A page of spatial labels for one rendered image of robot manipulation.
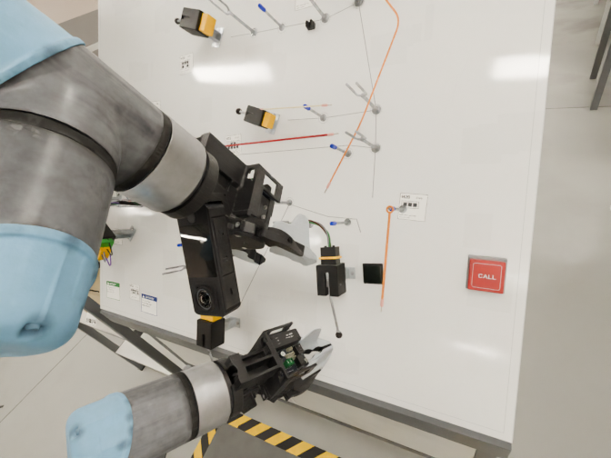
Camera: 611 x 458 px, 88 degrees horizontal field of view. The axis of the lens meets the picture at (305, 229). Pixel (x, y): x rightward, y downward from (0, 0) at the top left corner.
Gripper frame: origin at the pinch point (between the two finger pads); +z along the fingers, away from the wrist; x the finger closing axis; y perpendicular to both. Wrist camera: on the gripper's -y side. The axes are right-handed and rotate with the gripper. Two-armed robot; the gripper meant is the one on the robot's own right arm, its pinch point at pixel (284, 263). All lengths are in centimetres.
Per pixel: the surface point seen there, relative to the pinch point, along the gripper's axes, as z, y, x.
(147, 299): 27, -4, 64
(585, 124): 217, 174, -99
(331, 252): 13.8, 6.3, -0.6
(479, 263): 18.8, 6.0, -24.3
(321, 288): 15.5, -0.1, 1.2
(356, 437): 116, -42, 24
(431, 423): 34.5, -20.0, -15.4
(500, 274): 19.5, 4.5, -27.1
